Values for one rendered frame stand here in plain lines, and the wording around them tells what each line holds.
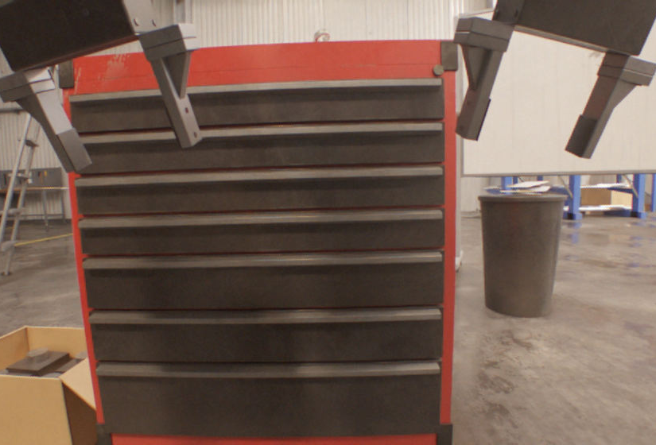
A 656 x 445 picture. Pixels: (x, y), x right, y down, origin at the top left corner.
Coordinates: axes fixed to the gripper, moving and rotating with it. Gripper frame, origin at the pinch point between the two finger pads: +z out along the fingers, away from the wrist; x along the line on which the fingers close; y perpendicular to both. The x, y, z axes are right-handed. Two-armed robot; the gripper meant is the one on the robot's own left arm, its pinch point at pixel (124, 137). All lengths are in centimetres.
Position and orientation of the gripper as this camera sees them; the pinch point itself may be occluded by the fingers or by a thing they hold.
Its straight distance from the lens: 40.3
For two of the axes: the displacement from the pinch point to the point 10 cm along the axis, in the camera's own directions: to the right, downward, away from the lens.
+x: -9.8, 1.4, 1.4
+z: 1.9, 8.6, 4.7
